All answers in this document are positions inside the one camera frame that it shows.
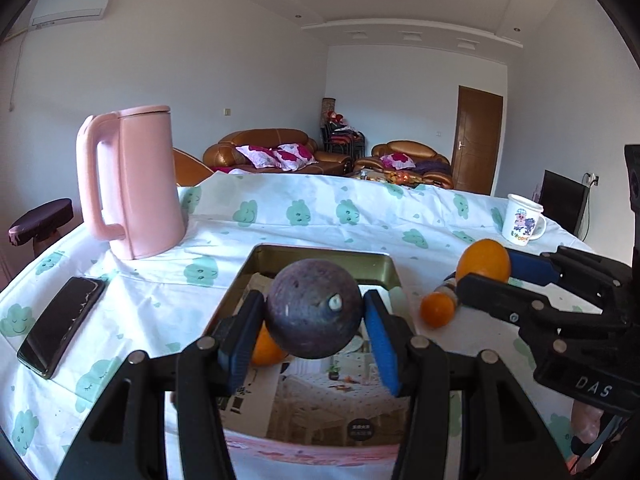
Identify white cloud print tablecloth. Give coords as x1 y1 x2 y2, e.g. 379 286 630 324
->
0 172 640 480

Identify black smartphone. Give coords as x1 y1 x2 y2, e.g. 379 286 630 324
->
16 276 108 380

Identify brown leather sofa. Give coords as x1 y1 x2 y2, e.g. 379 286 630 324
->
202 128 353 176

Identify newspaper tray lining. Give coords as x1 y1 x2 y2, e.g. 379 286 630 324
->
217 272 413 448

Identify metal tin tray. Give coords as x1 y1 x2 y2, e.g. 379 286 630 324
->
170 244 416 471

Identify black flat screen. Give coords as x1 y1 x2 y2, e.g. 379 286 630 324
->
542 170 588 241

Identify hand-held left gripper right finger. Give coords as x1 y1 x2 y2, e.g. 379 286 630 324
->
362 289 568 480

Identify purple cushioned stool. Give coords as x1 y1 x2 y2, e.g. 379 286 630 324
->
8 198 74 257

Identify white cartoon print mug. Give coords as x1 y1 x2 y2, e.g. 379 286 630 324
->
501 193 547 247

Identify pink electric kettle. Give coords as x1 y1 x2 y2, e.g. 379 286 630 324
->
76 105 187 261

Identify pink floral pillow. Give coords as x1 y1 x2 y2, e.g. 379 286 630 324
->
381 152 416 170
274 143 318 171
236 145 281 170

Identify person's right hand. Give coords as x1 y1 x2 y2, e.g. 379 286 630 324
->
571 404 604 442

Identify cluttered coffee table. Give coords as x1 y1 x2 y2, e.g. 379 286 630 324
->
350 167 427 189

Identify purple passion fruit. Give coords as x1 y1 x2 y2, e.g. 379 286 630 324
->
264 258 363 360

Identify air conditioner pipe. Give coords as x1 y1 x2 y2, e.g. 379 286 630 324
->
2 24 33 111

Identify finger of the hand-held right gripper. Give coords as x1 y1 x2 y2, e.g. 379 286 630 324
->
510 246 633 311
457 272 608 333

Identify brown leather chair back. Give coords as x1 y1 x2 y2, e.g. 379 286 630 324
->
172 147 216 187

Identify orange tangerine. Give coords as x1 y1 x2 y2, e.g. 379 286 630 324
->
250 322 288 367
457 239 512 286
420 291 457 329

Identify stacked dark chairs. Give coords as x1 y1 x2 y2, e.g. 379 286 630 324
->
320 121 366 162

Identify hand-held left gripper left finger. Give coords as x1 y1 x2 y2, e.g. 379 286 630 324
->
55 290 266 480

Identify brown wooden door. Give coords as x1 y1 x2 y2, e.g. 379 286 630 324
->
450 86 503 196

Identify white air conditioner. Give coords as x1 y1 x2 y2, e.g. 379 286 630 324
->
30 0 113 26

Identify brown leather armchair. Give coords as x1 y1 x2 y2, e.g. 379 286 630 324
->
371 140 455 190

